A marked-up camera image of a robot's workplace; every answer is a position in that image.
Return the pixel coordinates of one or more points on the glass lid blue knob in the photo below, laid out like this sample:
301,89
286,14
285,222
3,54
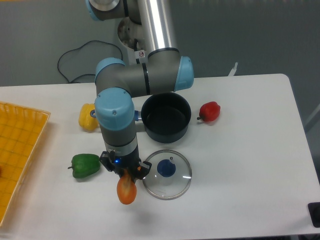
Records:
170,175

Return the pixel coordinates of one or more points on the black box at table edge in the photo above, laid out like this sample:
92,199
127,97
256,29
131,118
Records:
314,211

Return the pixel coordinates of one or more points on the white table clamp bracket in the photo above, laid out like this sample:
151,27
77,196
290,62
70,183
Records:
233,70

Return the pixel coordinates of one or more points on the green bell pepper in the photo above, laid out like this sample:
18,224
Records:
84,165

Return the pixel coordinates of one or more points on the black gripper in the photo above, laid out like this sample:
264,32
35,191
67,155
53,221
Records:
137,168

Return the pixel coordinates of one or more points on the yellow bell pepper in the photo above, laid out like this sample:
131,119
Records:
85,120

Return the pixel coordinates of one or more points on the dark pot blue handle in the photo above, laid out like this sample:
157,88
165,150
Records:
165,117

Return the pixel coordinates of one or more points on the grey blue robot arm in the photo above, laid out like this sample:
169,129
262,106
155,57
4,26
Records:
164,70

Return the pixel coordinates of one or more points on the yellow plastic basket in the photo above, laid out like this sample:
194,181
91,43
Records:
21,128

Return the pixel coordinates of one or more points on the long orange bread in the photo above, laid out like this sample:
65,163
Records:
126,189

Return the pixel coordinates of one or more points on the red bell pepper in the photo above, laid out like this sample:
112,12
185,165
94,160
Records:
209,112

